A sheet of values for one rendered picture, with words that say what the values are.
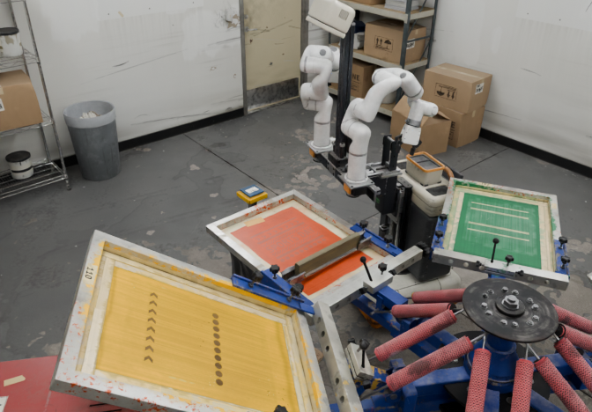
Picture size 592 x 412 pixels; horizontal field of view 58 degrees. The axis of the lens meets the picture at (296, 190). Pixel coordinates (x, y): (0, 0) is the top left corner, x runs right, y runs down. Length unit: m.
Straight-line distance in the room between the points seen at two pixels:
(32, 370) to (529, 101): 5.18
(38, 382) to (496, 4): 5.31
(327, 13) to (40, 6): 3.27
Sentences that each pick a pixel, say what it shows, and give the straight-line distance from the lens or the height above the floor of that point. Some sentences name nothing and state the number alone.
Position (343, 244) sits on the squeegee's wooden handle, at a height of 1.05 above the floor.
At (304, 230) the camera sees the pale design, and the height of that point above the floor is 0.96.
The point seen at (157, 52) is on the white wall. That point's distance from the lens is 5.81.
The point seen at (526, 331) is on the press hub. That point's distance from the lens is 1.84.
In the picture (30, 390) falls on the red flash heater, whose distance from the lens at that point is 1.98.
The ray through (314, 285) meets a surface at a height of 0.96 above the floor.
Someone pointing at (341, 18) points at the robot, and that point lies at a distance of 2.61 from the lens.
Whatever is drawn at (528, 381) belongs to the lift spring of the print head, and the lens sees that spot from 1.81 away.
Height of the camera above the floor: 2.51
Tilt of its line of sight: 30 degrees down
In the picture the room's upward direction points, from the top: 1 degrees clockwise
